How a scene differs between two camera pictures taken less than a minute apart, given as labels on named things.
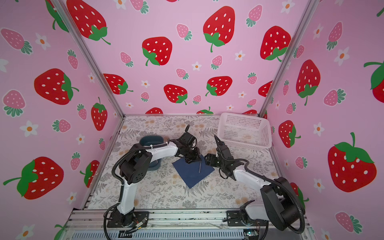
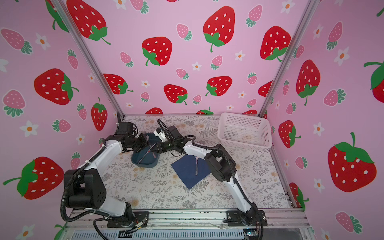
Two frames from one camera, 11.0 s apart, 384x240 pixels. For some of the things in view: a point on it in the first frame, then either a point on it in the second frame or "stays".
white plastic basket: (244, 131) stays
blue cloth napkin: (189, 172) stays
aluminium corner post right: (311, 8) stays
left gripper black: (197, 156) → (145, 142)
